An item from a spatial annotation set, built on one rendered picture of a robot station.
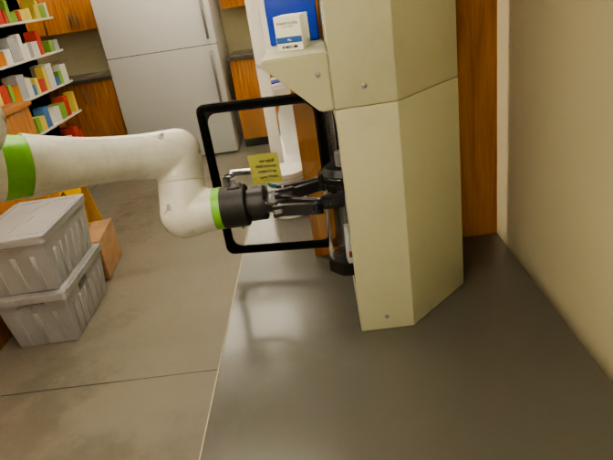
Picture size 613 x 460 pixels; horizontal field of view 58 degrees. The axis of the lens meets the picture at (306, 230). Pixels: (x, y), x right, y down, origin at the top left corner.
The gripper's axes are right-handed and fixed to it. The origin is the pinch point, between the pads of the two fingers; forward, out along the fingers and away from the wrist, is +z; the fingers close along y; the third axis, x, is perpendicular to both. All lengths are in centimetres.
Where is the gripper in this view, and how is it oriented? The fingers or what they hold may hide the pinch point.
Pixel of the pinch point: (342, 191)
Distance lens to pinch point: 119.2
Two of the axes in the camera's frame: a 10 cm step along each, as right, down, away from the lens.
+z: 9.9, -1.3, -0.8
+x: 1.6, 9.0, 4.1
